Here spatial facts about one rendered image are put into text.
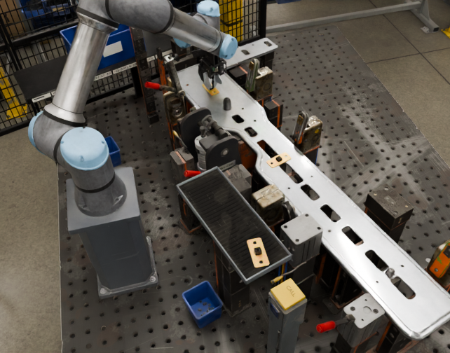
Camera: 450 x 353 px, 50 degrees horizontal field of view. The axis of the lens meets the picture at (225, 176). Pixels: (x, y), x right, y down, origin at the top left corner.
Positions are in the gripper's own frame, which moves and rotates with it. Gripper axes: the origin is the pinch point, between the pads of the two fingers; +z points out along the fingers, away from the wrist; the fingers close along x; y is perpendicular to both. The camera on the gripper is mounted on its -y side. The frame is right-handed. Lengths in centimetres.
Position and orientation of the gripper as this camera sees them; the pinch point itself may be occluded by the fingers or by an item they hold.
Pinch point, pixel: (210, 85)
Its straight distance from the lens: 193.4
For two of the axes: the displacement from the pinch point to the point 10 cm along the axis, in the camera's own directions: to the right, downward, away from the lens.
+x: 8.5, -4.0, 3.3
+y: 5.2, 6.3, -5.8
